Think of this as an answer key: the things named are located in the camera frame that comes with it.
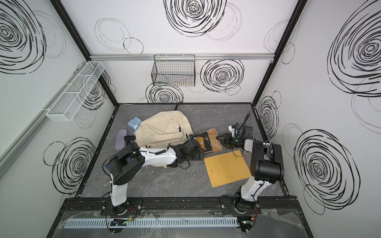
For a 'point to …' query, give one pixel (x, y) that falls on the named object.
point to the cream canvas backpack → (163, 129)
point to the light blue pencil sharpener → (134, 123)
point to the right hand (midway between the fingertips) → (219, 140)
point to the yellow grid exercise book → (226, 168)
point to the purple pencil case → (120, 143)
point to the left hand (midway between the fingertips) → (200, 155)
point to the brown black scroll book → (210, 144)
